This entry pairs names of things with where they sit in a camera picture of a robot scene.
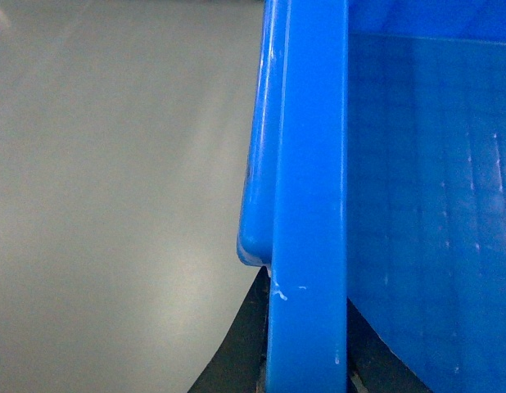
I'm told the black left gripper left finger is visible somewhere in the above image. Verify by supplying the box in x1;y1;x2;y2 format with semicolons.
189;267;270;392

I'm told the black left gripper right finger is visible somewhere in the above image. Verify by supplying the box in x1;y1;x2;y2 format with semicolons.
346;300;431;393

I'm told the blue plastic crate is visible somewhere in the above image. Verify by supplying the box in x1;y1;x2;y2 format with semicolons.
237;1;506;392

